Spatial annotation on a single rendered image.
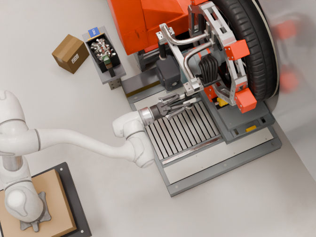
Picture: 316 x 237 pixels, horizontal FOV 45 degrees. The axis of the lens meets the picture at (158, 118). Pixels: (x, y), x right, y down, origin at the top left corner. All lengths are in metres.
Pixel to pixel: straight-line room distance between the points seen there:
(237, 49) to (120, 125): 0.66
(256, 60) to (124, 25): 0.84
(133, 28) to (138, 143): 0.79
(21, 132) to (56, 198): 0.78
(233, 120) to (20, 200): 1.39
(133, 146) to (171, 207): 0.91
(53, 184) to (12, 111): 0.80
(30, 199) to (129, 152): 0.65
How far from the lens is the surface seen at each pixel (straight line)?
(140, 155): 1.81
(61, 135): 1.75
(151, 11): 2.31
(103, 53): 2.50
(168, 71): 2.55
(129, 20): 2.27
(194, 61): 1.98
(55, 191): 2.41
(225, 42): 1.80
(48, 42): 3.43
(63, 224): 2.35
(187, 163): 2.62
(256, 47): 1.80
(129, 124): 1.87
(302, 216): 2.69
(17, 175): 2.23
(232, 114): 2.60
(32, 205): 2.20
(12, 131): 1.70
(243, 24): 1.79
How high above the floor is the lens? 2.57
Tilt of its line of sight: 65 degrees down
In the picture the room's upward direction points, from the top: 14 degrees counter-clockwise
